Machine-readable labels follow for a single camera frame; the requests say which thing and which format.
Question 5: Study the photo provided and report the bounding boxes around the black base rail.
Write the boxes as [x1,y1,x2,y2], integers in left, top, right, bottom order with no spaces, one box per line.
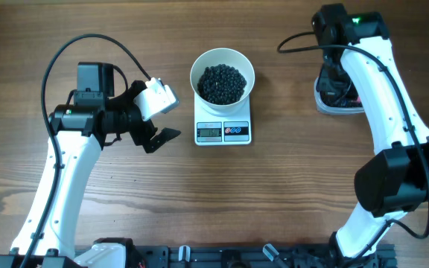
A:
[72,243,398,268]

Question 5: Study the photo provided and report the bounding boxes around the clear plastic container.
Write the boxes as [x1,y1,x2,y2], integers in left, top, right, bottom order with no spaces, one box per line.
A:
[314,77,364,115]

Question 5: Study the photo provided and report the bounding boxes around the white bowl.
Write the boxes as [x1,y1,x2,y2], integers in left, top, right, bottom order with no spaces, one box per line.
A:
[190,48,255,108]

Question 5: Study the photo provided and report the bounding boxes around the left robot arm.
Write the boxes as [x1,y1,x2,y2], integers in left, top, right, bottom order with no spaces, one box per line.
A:
[0,63,180,267]

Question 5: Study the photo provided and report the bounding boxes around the black beans in bowl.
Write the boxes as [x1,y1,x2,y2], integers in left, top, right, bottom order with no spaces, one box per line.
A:
[197,64,247,105]

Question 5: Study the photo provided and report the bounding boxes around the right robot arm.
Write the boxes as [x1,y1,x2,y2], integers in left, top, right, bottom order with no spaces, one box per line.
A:
[312,4,429,266]

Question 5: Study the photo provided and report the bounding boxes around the white digital kitchen scale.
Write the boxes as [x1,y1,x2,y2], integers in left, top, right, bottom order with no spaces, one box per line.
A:
[194,95,252,146]

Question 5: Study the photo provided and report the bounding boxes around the left black cable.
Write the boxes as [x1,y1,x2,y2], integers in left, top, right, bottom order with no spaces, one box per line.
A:
[19,33,152,268]

